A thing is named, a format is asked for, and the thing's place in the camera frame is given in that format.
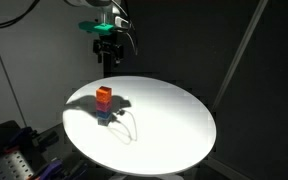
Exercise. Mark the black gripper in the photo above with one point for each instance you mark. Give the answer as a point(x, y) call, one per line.
point(108, 44)

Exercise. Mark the orange block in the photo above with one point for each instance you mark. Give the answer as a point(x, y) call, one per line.
point(103, 94)

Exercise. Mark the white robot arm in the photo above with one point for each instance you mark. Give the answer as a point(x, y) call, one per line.
point(109, 13)

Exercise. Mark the magenta block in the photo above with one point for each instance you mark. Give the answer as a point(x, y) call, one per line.
point(103, 106)

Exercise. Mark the blue block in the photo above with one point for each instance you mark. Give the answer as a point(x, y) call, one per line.
point(103, 114)

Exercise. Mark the grey bottom block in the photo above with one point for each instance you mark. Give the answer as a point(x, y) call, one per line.
point(103, 121)

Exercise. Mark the round white table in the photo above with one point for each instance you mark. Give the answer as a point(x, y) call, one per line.
point(157, 129)

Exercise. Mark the purple clamp upper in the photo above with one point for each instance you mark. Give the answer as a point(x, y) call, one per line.
point(22, 138)

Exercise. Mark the purple clamp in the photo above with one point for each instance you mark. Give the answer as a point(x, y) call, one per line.
point(22, 138)
point(47, 171)

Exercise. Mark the purple clamp lower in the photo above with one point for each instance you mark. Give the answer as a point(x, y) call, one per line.
point(47, 171)

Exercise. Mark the perforated metal plate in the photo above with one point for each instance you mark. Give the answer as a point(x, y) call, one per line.
point(14, 166)

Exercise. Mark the grey diagonal pole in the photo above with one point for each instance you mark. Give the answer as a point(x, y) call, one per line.
point(240, 51)

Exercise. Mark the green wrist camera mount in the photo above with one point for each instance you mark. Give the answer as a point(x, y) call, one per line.
point(94, 27)

